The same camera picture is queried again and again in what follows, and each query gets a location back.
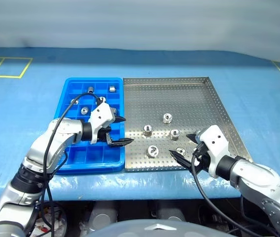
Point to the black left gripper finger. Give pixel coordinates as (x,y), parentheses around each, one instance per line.
(121,142)
(120,119)

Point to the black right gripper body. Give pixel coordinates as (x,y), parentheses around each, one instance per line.
(202,158)

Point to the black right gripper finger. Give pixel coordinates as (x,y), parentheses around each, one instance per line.
(192,137)
(182,159)

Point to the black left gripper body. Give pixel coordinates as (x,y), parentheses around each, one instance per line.
(103,134)

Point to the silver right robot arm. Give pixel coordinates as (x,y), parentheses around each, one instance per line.
(258,177)

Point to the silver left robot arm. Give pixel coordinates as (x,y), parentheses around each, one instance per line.
(63,133)

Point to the blue compartment tray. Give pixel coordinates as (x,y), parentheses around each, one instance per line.
(95,155)

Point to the metal nut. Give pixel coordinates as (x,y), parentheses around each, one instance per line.
(174,134)
(167,118)

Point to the metal nut upper centre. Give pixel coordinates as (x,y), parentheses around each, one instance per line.
(167,118)

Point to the perforated metal tray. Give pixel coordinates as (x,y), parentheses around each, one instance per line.
(154,98)

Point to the grey round cylinder cap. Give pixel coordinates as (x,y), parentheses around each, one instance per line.
(103,217)
(172,214)

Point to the silver robot torso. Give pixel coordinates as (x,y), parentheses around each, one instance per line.
(154,228)

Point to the white foam sheet backdrop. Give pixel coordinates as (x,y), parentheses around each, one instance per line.
(130,24)

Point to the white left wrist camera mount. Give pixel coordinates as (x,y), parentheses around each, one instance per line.
(100,116)

